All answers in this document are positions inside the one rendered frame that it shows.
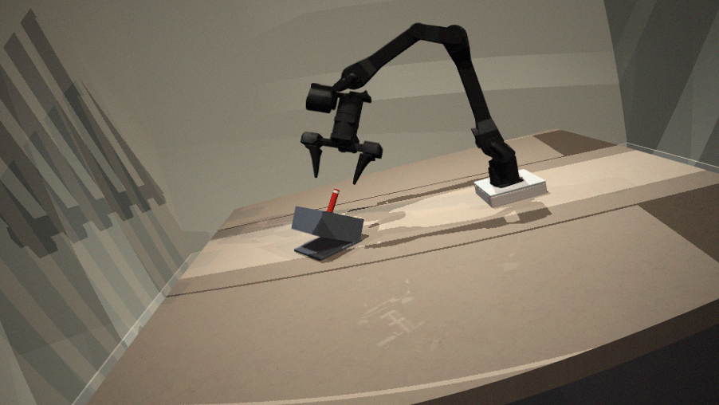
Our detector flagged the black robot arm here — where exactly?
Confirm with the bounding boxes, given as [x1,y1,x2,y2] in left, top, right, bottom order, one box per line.
[306,22,523,188]

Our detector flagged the grey square panel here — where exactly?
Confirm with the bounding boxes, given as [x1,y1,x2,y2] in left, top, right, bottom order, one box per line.
[291,206,364,261]

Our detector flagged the dark red peg with grey band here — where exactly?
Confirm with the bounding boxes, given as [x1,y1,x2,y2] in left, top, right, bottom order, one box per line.
[327,189,340,212]

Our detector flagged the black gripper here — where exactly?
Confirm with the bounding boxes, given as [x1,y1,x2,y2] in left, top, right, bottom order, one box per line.
[301,113,383,185]

